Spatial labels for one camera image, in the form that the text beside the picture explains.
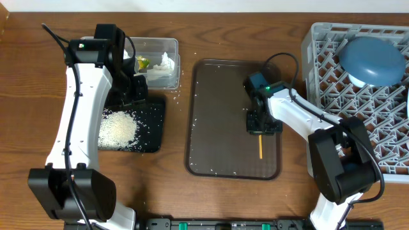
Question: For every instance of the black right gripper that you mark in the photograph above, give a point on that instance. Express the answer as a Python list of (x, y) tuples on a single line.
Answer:
[(255, 128)]

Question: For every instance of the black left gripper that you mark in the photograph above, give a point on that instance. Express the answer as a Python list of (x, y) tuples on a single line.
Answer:
[(140, 93)]

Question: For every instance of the wooden chopstick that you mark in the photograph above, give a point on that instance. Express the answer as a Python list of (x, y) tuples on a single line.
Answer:
[(260, 147)]

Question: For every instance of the yellow green snack wrapper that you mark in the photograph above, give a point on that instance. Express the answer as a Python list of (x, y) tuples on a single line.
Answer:
[(143, 62)]

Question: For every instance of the white napkin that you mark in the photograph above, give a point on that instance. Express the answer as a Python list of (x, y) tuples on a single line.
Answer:
[(125, 55), (167, 64)]

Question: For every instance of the white rice pile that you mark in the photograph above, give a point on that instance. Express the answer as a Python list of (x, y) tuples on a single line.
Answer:
[(119, 130)]

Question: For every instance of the light blue bowl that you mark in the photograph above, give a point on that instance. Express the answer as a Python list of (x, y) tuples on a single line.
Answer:
[(356, 82)]

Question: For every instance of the dark blue plate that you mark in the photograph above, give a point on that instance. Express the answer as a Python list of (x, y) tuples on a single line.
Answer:
[(373, 61)]

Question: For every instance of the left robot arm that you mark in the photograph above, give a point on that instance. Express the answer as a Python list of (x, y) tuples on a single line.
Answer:
[(70, 186)]

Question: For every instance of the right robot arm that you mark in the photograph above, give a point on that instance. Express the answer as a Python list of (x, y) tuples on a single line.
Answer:
[(340, 152)]

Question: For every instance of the grey dishwasher rack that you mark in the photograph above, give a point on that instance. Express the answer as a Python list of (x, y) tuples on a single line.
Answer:
[(382, 109)]

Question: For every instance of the black plastic bin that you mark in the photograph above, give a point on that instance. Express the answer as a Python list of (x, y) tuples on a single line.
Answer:
[(150, 115)]

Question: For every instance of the clear plastic bin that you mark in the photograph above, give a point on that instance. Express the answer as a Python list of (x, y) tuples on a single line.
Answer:
[(156, 59)]

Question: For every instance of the dark brown serving tray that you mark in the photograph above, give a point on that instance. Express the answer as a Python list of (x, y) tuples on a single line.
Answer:
[(218, 144)]

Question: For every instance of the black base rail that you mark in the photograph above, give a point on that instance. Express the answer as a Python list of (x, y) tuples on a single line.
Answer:
[(280, 224)]

